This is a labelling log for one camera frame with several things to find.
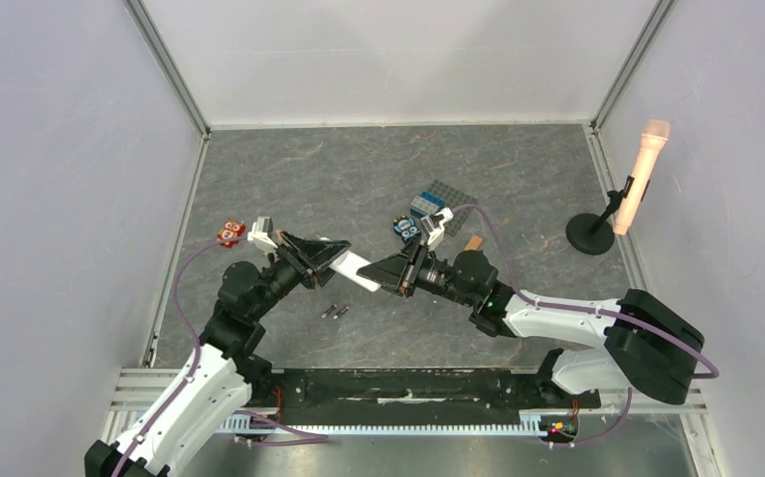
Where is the black battery near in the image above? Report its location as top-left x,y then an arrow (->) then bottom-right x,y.
333,306 -> 350,320

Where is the black battery far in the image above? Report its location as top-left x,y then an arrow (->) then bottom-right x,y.
321,304 -> 338,319

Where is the blue lego brick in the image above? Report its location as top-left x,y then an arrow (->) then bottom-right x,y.
419,191 -> 445,214

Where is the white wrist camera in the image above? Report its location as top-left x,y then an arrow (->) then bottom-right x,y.
420,207 -> 454,251
246,216 -> 278,254

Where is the white remote control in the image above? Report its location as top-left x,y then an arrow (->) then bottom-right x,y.
329,250 -> 381,293

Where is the grey lego brick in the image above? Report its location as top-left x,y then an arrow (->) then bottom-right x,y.
409,196 -> 439,219

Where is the small brown wooden block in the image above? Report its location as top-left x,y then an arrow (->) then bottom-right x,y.
464,235 -> 484,251

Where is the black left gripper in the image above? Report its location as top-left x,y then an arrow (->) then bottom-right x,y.
249,229 -> 351,320

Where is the red owl toy block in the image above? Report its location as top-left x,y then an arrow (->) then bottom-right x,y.
217,220 -> 246,248

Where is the white cable duct strip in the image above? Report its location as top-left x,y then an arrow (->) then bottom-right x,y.
216,412 -> 549,438

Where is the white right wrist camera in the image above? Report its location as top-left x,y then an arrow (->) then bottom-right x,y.
420,207 -> 454,251

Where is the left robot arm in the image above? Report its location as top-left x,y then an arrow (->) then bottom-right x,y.
83,232 -> 351,476

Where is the grey lego baseplate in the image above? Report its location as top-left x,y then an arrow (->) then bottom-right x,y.
423,180 -> 477,237

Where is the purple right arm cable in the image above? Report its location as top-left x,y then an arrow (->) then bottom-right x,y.
451,204 -> 720,449

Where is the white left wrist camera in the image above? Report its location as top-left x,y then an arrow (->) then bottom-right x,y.
246,216 -> 278,254

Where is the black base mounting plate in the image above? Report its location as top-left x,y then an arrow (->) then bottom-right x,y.
247,368 -> 601,425

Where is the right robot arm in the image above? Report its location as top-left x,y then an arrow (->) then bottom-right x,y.
357,239 -> 704,405

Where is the black microphone stand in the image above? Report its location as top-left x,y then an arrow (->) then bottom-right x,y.
565,175 -> 635,255

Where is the black battery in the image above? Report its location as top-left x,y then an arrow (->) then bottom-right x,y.
321,304 -> 338,319
333,306 -> 350,320

